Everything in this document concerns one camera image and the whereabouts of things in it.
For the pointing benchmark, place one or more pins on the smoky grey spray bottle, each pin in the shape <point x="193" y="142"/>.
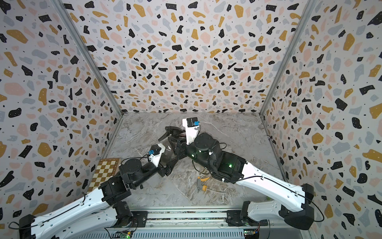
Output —
<point x="168" y="151"/>

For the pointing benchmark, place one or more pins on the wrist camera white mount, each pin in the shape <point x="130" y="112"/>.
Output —
<point x="155" y="153"/>
<point x="192" y="128"/>

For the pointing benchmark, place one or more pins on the wooden chessboard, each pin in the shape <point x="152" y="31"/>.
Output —
<point x="105" y="169"/>

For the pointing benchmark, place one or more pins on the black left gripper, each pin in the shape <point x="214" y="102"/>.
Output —
<point x="168" y="169"/>

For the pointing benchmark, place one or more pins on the orange grey spray nozzle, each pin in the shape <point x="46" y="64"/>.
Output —
<point x="201" y="183"/>

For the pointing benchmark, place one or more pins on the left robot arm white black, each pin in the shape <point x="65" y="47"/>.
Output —
<point x="104" y="207"/>

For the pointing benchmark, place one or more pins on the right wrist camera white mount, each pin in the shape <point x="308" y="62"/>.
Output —
<point x="192" y="128"/>

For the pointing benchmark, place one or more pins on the aluminium corner post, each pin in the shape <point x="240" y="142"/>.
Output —
<point x="289" y="52"/>
<point x="65" y="17"/>

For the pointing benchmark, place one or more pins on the aluminium corner post right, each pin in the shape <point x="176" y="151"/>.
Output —
<point x="289" y="52"/>

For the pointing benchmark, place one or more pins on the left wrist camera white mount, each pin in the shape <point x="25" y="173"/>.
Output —
<point x="155" y="153"/>

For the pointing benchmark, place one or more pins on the aluminium corner post left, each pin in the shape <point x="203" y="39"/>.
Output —
<point x="65" y="17"/>

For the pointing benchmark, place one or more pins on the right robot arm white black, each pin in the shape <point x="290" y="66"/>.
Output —
<point x="291" y="203"/>

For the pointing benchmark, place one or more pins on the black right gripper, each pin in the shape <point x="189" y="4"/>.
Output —
<point x="182" y="150"/>

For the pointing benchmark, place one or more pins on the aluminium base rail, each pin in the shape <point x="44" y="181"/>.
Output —
<point x="189" y="223"/>

